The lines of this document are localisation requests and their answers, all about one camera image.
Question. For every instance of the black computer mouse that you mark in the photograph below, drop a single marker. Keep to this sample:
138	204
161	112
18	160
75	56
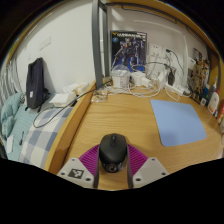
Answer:
112	150

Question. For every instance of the black backpack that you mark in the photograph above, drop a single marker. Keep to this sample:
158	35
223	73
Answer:
35	83

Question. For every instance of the white power strip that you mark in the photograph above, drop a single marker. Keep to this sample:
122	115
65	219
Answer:
176	89

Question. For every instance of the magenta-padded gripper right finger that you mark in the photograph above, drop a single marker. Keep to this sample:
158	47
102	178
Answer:
150	170

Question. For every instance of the small white charger block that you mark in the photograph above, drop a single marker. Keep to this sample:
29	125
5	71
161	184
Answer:
137	79

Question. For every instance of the teal pillow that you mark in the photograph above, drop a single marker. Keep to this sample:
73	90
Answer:
10	110

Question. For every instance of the grey metal frame post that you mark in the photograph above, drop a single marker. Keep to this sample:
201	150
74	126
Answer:
96	43

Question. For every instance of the white box on bed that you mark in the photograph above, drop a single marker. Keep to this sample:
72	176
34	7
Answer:
61	99

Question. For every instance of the black power adapter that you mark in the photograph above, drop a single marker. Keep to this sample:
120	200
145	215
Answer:
171	78

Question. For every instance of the blue checked blanket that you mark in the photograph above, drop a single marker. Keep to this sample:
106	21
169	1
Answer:
43	133

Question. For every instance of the small white desk clock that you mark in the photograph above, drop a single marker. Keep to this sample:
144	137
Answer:
203	101

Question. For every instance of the blue robot model kit box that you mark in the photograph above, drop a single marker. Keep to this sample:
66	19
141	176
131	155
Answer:
128	50

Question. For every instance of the light blue mouse pad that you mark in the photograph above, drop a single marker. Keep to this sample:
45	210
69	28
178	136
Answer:
178	123

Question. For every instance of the clear plastic jar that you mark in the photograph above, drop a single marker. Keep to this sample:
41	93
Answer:
119	76

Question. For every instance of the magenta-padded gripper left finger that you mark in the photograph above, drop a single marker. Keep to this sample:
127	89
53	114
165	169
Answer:
75	171

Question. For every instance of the white pump lotion bottle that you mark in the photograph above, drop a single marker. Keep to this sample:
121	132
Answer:
213	102

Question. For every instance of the white wall socket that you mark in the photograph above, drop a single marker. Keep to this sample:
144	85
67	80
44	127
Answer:
155	51

